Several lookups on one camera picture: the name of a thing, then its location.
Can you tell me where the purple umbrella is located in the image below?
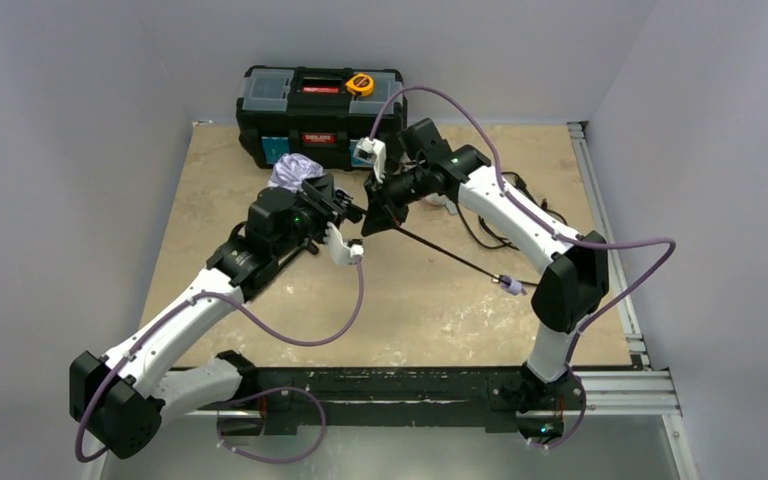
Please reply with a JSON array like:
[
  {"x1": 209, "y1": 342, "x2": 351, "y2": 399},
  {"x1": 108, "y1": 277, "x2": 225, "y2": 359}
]
[{"x1": 268, "y1": 153, "x2": 514, "y2": 289}]

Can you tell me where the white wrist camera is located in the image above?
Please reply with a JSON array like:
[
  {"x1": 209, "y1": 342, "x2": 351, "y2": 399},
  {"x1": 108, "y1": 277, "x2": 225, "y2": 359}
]
[
  {"x1": 352, "y1": 137, "x2": 387, "y2": 184},
  {"x1": 324, "y1": 222, "x2": 365, "y2": 266}
]

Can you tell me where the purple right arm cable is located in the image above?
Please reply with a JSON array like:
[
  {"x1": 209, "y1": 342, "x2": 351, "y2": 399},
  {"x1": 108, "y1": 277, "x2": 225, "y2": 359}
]
[{"x1": 367, "y1": 86, "x2": 677, "y2": 372}]

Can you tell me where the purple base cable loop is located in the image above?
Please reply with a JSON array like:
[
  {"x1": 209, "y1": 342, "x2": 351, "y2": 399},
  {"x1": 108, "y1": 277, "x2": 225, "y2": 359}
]
[{"x1": 215, "y1": 386, "x2": 328, "y2": 465}]

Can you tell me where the yellow tape measure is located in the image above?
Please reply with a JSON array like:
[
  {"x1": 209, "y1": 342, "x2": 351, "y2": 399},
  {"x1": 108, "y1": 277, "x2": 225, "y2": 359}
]
[{"x1": 345, "y1": 72, "x2": 376, "y2": 98}]

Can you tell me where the black plastic toolbox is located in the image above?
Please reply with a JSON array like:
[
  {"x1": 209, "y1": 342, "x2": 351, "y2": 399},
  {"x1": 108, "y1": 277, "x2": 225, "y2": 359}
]
[{"x1": 236, "y1": 65, "x2": 404, "y2": 171}]

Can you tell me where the pink umbrella case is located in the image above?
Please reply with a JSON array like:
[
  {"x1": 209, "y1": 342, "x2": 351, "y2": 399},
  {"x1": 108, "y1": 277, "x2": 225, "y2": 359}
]
[{"x1": 424, "y1": 194, "x2": 457, "y2": 215}]

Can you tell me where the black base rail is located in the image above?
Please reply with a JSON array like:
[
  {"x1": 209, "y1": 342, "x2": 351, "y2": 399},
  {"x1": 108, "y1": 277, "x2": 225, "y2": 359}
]
[{"x1": 195, "y1": 365, "x2": 587, "y2": 439}]

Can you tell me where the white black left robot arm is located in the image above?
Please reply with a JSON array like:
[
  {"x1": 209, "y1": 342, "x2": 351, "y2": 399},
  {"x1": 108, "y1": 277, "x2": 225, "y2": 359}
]
[{"x1": 69, "y1": 174, "x2": 364, "y2": 463}]

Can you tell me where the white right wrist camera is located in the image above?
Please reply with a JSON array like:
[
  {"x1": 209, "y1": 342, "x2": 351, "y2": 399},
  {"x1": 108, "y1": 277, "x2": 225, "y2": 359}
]
[{"x1": 352, "y1": 137, "x2": 387, "y2": 184}]

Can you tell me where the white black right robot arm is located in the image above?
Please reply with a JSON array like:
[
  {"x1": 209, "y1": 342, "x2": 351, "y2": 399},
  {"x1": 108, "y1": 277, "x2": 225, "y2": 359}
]
[{"x1": 354, "y1": 119, "x2": 609, "y2": 384}]

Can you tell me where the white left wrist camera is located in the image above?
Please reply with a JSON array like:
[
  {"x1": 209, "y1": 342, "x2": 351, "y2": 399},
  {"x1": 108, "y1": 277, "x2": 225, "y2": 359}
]
[{"x1": 324, "y1": 222, "x2": 365, "y2": 266}]

